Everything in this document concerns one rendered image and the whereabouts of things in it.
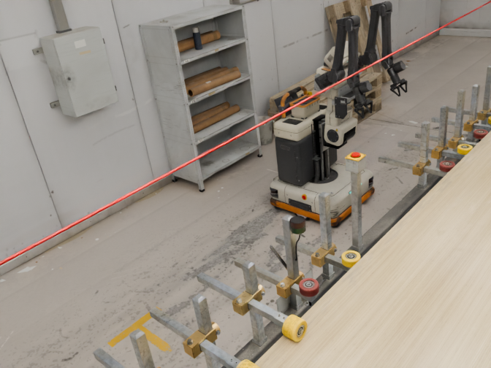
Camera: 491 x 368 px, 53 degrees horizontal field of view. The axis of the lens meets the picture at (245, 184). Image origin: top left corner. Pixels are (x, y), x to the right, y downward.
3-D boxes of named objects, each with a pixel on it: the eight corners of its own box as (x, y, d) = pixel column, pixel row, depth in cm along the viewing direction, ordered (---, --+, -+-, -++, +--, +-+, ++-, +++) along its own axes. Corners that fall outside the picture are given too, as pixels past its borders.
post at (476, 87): (465, 151, 343) (472, 85, 321) (467, 149, 345) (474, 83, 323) (470, 152, 341) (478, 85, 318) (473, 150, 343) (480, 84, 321)
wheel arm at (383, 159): (378, 163, 301) (378, 156, 299) (381, 161, 303) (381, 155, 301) (448, 179, 273) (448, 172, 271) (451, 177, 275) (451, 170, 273)
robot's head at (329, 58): (321, 60, 348) (332, 45, 336) (337, 52, 361) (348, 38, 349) (334, 75, 346) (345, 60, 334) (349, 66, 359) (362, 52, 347)
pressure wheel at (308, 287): (297, 306, 203) (294, 285, 197) (307, 295, 208) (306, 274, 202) (313, 314, 198) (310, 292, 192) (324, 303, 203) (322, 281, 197)
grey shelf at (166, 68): (172, 181, 497) (137, 24, 424) (232, 147, 552) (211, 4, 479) (202, 192, 468) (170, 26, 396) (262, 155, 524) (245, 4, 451)
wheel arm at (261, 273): (234, 267, 227) (233, 260, 225) (239, 263, 229) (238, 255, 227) (311, 304, 199) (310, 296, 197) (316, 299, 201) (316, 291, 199)
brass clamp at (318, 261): (310, 263, 223) (309, 255, 221) (326, 248, 231) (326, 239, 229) (321, 268, 219) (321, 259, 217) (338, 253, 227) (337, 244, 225)
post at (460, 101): (451, 159, 326) (457, 90, 303) (454, 158, 328) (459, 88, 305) (457, 161, 324) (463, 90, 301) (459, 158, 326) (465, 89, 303)
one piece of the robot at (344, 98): (329, 117, 360) (328, 88, 349) (350, 104, 377) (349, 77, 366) (348, 120, 349) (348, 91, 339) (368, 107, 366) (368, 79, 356)
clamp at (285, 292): (276, 294, 207) (275, 285, 205) (296, 277, 215) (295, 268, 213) (287, 299, 204) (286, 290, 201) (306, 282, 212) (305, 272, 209)
